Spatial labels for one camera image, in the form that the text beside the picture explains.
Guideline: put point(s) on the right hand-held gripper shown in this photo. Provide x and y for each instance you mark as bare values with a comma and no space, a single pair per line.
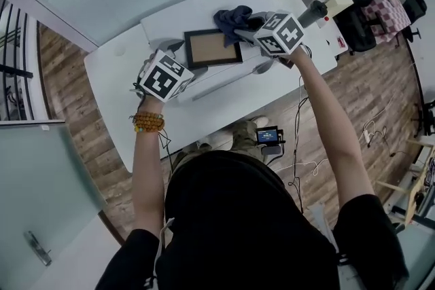
282,34

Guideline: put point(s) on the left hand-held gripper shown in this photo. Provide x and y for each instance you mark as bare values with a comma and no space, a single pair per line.
163,78

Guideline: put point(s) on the dark blue cloth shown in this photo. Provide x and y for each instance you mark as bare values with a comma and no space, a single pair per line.
231,18

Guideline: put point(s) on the black framed picture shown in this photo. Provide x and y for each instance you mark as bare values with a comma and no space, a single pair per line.
212,47

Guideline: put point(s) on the person's left forearm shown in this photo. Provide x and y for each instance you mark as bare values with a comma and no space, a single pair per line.
147,173

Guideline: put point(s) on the person's right forearm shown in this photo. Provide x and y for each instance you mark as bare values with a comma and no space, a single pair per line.
326,119

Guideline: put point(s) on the white flat box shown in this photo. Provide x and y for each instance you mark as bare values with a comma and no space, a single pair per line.
170,23

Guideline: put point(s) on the dark grey tumbler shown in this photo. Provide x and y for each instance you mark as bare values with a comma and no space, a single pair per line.
311,13

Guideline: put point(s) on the white side table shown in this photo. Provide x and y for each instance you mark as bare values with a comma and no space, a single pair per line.
334,32

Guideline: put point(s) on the small red card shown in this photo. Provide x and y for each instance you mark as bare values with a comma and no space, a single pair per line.
340,41

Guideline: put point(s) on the beige foam block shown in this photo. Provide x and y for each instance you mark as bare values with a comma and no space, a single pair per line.
340,3

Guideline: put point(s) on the person's white shoe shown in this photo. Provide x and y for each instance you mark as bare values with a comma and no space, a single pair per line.
258,120

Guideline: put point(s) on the person's olive trousers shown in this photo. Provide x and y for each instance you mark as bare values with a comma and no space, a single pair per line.
243,137

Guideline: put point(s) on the small black screen device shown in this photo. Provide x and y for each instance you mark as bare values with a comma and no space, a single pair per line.
268,139

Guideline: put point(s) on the red white checkered cloth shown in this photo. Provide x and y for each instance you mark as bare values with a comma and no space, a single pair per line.
387,17

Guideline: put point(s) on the white power strip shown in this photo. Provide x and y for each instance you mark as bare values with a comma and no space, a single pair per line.
367,136

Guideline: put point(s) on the small black office chair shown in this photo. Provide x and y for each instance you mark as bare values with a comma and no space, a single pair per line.
416,6

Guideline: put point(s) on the black metal railing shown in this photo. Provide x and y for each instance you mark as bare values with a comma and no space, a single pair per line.
15,71

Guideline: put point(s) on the person's black shirt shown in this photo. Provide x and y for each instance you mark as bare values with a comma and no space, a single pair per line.
244,224

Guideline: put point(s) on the black stand base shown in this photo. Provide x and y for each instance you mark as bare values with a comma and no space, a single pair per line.
428,115

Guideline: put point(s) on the frosted glass door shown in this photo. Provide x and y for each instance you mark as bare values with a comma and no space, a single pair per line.
37,186

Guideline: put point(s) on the light wooden rack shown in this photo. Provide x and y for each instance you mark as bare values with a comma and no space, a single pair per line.
411,197

